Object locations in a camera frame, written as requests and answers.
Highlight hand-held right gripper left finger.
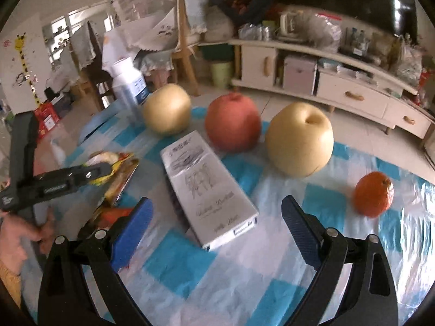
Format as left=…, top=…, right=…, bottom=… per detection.
left=37, top=197, right=155, bottom=326

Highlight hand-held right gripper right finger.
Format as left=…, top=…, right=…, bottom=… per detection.
left=278, top=195, right=399, bottom=326

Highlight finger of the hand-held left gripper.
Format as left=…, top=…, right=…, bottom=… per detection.
left=67, top=162, right=114, bottom=189

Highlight pale fruit peel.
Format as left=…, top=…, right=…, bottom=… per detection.
left=89, top=151, right=118, bottom=166

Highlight red snack wrapper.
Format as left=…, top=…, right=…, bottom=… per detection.
left=84, top=206, right=137, bottom=233

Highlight yellow snack wrapper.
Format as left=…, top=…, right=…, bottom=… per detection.
left=89, top=152, right=141, bottom=208

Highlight white box with line drawing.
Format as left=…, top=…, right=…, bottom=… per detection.
left=159, top=130, right=259, bottom=252

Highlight person's left hand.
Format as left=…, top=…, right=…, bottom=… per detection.
left=0, top=210, right=57, bottom=274

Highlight red cardboard boxes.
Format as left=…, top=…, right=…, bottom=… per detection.
left=33, top=101, right=61, bottom=140

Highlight blue white checkered tablecloth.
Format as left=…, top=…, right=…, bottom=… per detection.
left=20, top=106, right=435, bottom=326

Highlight small orange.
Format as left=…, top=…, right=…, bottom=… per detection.
left=352, top=171, right=395, bottom=219

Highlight yellow pear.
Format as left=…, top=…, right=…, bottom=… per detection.
left=265, top=101, right=334, bottom=178
left=142, top=83, right=192, bottom=136

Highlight white plastic bottle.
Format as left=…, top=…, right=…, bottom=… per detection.
left=111, top=57, right=151, bottom=120

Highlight red pomegranate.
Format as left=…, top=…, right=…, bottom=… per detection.
left=204, top=92, right=262, bottom=153

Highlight white television cabinet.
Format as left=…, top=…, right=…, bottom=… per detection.
left=227, top=37, right=435, bottom=140

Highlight light wooden chair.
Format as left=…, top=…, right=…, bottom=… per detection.
left=171, top=0, right=209, bottom=96

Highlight white storage box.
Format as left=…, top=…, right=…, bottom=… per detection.
left=283, top=55, right=319, bottom=96

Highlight green waste bin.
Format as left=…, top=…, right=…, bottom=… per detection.
left=210, top=61, right=234, bottom=87

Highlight white mesh food cover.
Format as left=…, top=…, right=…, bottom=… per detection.
left=113, top=0, right=178, bottom=52

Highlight grey white sack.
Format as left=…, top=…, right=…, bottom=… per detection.
left=203, top=6, right=236, bottom=43

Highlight grey plastic bag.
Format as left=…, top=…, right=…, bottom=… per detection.
left=295, top=13, right=343, bottom=54

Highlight pack of water bottles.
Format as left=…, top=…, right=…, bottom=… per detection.
left=237, top=23, right=273, bottom=42

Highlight white kettle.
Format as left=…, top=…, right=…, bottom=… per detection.
left=279, top=11, right=297, bottom=37

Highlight dark bag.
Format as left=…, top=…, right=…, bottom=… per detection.
left=208, top=0, right=276, bottom=28

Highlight giraffe height wall sticker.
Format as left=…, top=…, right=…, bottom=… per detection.
left=13, top=32, right=42, bottom=106

